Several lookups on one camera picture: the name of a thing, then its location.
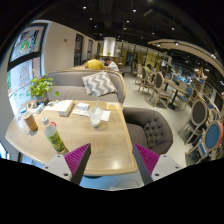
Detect colourful window poster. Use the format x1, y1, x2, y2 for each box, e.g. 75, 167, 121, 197
9, 24, 46, 63

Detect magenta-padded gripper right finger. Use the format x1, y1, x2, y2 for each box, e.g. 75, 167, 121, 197
132, 143, 184, 186

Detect dark grey tufted armchair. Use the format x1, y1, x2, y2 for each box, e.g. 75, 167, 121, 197
122, 106, 174, 156

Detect small yellow card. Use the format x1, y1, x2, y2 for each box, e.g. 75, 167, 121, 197
105, 101, 120, 111

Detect light blue tissue box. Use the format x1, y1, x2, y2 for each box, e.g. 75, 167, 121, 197
34, 103, 45, 114

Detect green-labelled clear drink bottle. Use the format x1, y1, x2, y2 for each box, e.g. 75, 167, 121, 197
41, 116, 68, 154

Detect group of ceiling spotlights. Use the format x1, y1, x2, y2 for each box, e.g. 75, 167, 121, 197
81, 3, 218, 61

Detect clear plastic cup with straw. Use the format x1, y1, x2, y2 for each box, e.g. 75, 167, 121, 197
89, 99, 104, 129

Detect white paper napkin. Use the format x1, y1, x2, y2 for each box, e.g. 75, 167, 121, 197
99, 109, 112, 122

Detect brown paper cup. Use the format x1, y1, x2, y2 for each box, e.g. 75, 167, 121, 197
22, 110, 39, 132

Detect small blue white card box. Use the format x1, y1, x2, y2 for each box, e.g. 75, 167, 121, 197
75, 102, 90, 112

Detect white packet strip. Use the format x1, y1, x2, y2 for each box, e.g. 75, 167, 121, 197
72, 108, 91, 118

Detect grey curved sofa bench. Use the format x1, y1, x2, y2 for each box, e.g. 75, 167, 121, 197
44, 68, 128, 104

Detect group of dining chairs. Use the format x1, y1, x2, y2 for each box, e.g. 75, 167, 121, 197
134, 63, 224, 166

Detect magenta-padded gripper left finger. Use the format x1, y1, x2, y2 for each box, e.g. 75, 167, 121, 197
41, 143, 92, 186

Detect grey white chevron pillow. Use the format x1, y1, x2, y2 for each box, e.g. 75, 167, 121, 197
81, 70, 118, 98

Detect green potted plant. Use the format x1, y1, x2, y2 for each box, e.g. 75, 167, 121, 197
26, 75, 60, 104

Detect person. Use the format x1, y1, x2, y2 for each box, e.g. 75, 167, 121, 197
103, 57, 120, 72
84, 53, 105, 70

